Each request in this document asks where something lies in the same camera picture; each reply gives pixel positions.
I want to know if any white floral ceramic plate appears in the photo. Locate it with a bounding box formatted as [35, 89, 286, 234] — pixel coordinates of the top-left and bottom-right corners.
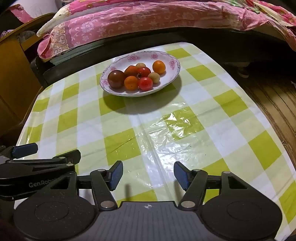
[100, 50, 181, 97]

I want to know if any brown wooden cabinet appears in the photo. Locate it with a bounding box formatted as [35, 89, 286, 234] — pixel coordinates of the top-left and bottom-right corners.
[1, 13, 54, 135]

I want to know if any green white checkered tablecloth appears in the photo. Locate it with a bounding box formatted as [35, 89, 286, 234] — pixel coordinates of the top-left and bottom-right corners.
[18, 43, 295, 240]

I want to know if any large dark red tomato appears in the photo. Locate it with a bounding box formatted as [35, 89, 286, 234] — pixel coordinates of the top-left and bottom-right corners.
[107, 70, 126, 89]

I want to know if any orange kumquat front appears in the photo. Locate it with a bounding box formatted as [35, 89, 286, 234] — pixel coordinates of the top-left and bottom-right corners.
[124, 76, 139, 91]

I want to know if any orange kumquat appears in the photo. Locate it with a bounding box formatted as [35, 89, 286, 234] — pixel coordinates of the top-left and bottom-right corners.
[152, 60, 166, 75]
[124, 76, 139, 91]
[124, 65, 138, 77]

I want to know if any red cherry tomato front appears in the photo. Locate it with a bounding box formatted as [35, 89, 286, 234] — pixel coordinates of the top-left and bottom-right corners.
[138, 77, 153, 91]

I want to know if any red cherry tomato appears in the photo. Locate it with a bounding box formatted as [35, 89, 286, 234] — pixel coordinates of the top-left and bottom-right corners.
[137, 67, 151, 78]
[138, 77, 153, 91]

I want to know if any orange kumquat back left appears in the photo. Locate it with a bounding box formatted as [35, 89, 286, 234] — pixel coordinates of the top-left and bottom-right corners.
[124, 65, 138, 77]

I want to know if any red cherry tomato middle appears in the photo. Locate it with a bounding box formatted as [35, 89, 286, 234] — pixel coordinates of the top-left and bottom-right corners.
[137, 67, 151, 78]

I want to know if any beige longan front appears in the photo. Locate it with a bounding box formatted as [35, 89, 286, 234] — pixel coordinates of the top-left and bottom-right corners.
[148, 72, 160, 84]

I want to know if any beige longan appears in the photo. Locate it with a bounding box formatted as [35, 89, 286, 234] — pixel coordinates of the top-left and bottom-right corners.
[148, 72, 160, 84]
[136, 63, 146, 68]

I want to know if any beige longan back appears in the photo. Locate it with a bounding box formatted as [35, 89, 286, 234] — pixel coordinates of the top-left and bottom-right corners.
[136, 63, 146, 68]

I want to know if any orange kumquat right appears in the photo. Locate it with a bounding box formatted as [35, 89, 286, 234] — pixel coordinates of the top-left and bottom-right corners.
[152, 60, 166, 75]

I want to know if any pink floral quilt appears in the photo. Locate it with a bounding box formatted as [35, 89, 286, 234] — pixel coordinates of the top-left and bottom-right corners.
[37, 1, 295, 60]

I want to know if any dark sofa frame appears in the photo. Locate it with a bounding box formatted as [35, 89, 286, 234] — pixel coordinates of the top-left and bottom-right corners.
[31, 27, 295, 87]

